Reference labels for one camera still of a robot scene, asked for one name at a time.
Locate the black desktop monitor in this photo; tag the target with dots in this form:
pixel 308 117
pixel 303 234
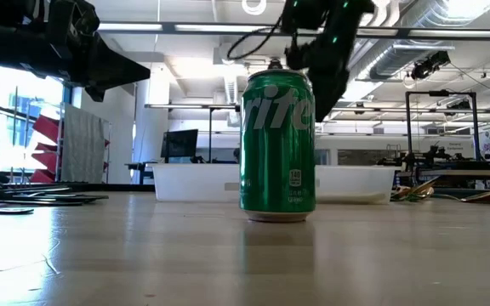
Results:
pixel 179 144

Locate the black ceiling-mounted camera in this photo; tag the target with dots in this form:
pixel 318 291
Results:
pixel 430 64

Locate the overhead light bar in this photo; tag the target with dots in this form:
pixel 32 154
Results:
pixel 206 28

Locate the clear plastic cutlery organizer tray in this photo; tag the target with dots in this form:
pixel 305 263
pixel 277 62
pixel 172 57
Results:
pixel 194 183

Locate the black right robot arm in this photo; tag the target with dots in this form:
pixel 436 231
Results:
pixel 330 21

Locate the black metal gantry frame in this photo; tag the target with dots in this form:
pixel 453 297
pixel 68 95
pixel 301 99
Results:
pixel 440 93

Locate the black metal fork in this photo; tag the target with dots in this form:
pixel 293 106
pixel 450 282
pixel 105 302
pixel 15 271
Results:
pixel 53 190
pixel 2 210
pixel 49 202
pixel 92 197

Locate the green Sprite soda can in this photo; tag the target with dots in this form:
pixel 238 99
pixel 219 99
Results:
pixel 277 161

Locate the gray hanging cloth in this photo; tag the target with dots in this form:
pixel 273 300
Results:
pixel 83 144

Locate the black aluminium table frame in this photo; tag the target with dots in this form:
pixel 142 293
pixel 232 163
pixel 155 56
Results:
pixel 121 187

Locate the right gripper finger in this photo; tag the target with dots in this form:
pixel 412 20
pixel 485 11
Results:
pixel 326 98

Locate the red storage bin rack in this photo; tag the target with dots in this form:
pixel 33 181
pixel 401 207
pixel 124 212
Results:
pixel 45 127

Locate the silver ventilation duct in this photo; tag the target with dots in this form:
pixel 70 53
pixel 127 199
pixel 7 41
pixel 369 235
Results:
pixel 440 21

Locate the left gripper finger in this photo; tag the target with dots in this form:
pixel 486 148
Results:
pixel 109 72

